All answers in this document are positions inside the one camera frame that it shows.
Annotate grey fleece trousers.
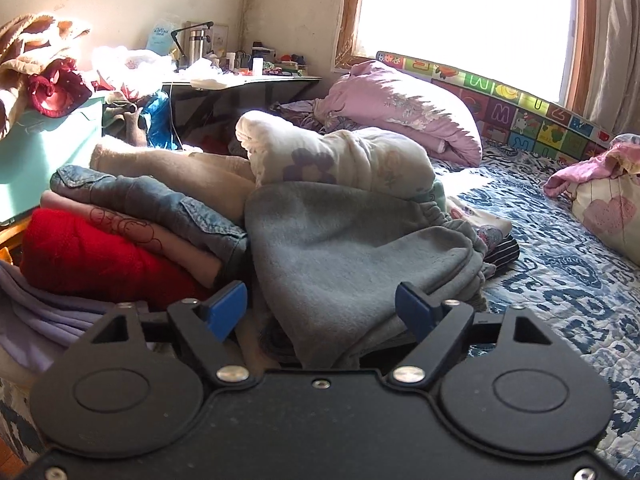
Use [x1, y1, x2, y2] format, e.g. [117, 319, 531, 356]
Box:
[245, 182, 491, 370]

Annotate pink folded garment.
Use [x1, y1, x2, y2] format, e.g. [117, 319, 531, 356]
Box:
[40, 191, 222, 288]

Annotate black striped folded garment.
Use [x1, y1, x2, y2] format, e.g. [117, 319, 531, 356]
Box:
[484, 234, 521, 274]

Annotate floral white pink garment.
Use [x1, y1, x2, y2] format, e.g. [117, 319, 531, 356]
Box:
[446, 197, 512, 252]

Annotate blue denim garment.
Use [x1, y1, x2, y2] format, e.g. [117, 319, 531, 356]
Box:
[50, 165, 248, 276]

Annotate beige folded garment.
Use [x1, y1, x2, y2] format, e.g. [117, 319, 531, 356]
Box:
[90, 136, 255, 224]

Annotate blue white patterned quilt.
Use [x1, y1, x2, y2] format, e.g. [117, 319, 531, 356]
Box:
[433, 143, 639, 479]

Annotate red folded garment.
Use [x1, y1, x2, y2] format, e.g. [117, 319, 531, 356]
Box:
[20, 208, 209, 310]

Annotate lavender folded garment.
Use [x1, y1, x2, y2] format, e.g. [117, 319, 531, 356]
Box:
[1, 262, 151, 376]

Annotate white floral folded garment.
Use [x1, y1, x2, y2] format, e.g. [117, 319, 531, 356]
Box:
[235, 110, 435, 200]

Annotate dark desk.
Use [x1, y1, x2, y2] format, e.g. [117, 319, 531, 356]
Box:
[162, 76, 321, 145]

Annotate cream pink heart duvet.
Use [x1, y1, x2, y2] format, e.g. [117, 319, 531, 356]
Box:
[542, 133, 640, 263]

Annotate colourful alphabet foam mat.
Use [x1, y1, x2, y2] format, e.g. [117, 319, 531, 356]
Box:
[375, 51, 612, 165]

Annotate pink folded duvet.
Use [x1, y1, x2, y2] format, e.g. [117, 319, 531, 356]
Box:
[314, 61, 483, 167]

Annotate teal storage box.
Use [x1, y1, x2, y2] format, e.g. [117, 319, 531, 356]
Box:
[0, 96, 103, 226]

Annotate red fabric bundle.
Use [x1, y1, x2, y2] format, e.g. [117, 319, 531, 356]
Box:
[28, 58, 93, 118]

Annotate beige curtain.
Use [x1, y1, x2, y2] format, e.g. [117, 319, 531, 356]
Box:
[585, 0, 639, 136]

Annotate steel thermos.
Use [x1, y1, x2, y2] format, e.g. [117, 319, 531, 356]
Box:
[186, 27, 207, 66]

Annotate brown white blanket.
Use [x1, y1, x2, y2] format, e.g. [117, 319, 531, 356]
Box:
[1, 12, 89, 139]

